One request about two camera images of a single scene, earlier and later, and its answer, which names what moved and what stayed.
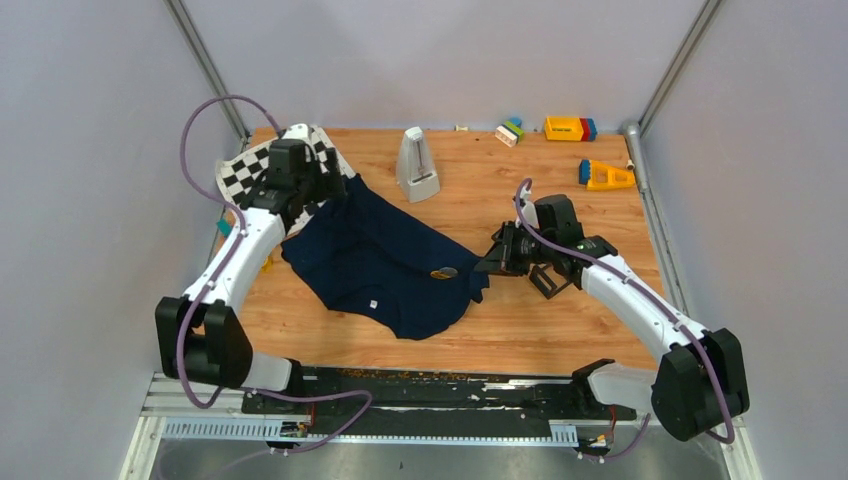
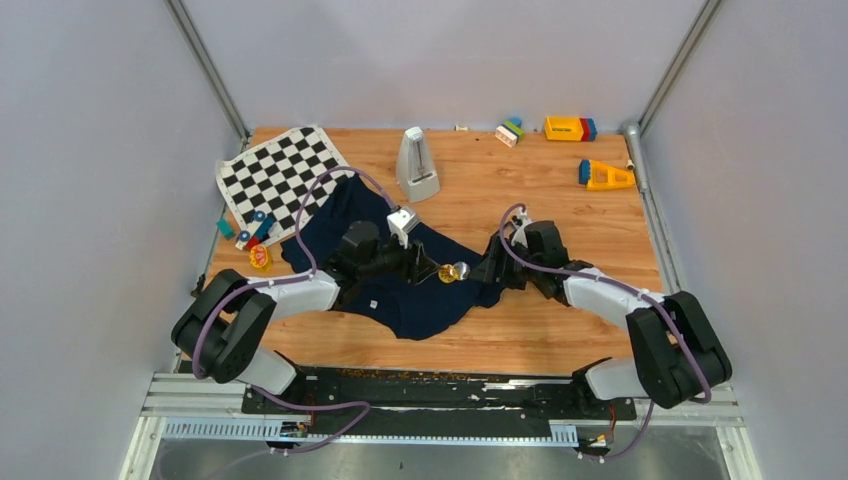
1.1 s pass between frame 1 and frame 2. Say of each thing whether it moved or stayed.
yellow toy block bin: stayed
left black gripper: moved
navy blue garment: stayed
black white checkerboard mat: stayed
